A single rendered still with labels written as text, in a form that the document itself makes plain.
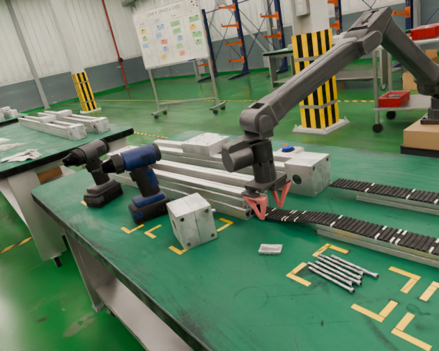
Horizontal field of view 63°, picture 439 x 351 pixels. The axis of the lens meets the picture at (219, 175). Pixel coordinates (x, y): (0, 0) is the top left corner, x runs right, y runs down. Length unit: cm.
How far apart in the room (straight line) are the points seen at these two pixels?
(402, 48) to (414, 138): 32
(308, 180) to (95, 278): 126
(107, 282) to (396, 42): 162
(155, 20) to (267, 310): 665
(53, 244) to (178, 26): 491
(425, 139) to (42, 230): 224
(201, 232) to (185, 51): 600
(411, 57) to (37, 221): 226
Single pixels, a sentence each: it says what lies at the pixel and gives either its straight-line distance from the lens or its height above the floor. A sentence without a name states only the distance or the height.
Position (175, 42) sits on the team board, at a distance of 690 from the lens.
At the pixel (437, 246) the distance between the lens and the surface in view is 80.
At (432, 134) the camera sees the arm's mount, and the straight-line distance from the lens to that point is 134.
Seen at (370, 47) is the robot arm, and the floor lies 115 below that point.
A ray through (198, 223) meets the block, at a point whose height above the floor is 84.
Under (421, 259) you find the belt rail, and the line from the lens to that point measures 80.
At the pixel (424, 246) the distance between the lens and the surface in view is 79.
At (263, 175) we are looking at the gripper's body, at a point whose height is 91.
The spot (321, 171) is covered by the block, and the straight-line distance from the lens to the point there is 107.
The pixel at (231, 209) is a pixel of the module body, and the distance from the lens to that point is 100.
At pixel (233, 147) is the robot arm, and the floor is 100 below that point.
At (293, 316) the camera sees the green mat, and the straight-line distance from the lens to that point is 68.
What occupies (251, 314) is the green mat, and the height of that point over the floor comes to 78.
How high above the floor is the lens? 125
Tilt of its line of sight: 21 degrees down
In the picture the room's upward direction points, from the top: 12 degrees counter-clockwise
